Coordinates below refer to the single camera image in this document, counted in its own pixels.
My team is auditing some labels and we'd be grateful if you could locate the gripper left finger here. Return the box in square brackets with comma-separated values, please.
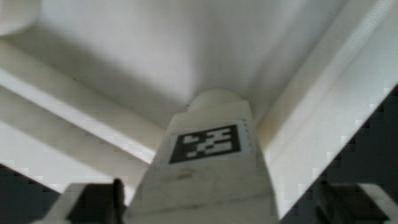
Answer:
[31, 178, 125, 224]

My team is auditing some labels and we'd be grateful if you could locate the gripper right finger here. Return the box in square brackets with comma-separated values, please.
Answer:
[314, 182, 398, 224]

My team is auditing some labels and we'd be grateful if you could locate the white leg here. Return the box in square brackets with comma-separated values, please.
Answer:
[122, 89, 278, 224]

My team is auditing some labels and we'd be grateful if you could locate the white square tabletop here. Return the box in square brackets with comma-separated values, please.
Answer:
[0, 0, 398, 204]

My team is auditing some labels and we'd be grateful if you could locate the white L-shaped fence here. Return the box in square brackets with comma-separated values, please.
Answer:
[0, 0, 398, 224]

